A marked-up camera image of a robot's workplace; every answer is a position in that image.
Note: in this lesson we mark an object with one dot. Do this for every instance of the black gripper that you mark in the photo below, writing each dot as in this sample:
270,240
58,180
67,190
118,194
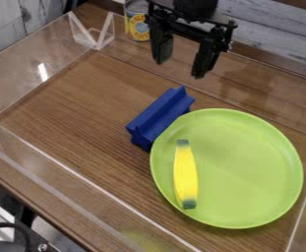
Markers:
194,19

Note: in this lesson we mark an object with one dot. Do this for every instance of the yellow toy banana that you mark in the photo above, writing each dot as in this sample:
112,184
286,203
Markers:
185,175

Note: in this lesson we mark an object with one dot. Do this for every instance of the green plastic plate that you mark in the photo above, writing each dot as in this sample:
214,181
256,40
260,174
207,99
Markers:
250,173

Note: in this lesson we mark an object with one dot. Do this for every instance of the yellow labelled tin can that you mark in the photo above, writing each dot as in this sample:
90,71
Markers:
134,12

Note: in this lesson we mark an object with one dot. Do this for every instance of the blue plastic block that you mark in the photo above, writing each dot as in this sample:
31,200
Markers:
157,117

